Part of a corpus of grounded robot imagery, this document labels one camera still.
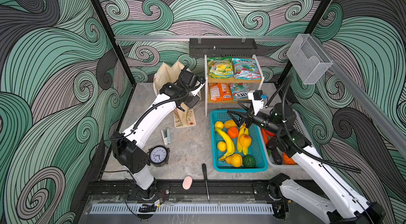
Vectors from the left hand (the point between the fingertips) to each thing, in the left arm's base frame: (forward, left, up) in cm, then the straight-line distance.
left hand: (192, 95), depth 79 cm
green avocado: (-26, -30, -20) cm, 44 cm away
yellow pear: (-25, -23, -20) cm, 39 cm away
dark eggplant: (-23, -45, -20) cm, 54 cm away
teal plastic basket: (-19, -35, -19) cm, 44 cm away
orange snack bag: (+11, -16, -8) cm, 21 cm away
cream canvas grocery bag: (+18, +16, -2) cm, 24 cm away
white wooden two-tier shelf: (+4, -8, +7) cm, 11 cm away
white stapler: (-11, +15, -24) cm, 31 cm away
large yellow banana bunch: (-17, -22, -19) cm, 33 cm away
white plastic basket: (-22, -38, -16) cm, 47 cm away
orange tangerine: (-10, -24, -20) cm, 32 cm away
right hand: (-12, -19, +8) cm, 24 cm away
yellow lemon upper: (-4, -16, -22) cm, 27 cm away
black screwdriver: (-28, -7, -25) cm, 39 cm away
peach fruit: (-16, -29, -17) cm, 37 cm away
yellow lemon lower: (-18, -17, -21) cm, 32 cm away
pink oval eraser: (-35, +1, -24) cm, 42 cm away
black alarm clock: (-23, +17, -23) cm, 37 cm away
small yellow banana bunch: (-8, -30, -22) cm, 38 cm away
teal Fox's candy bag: (+11, -28, -8) cm, 32 cm away
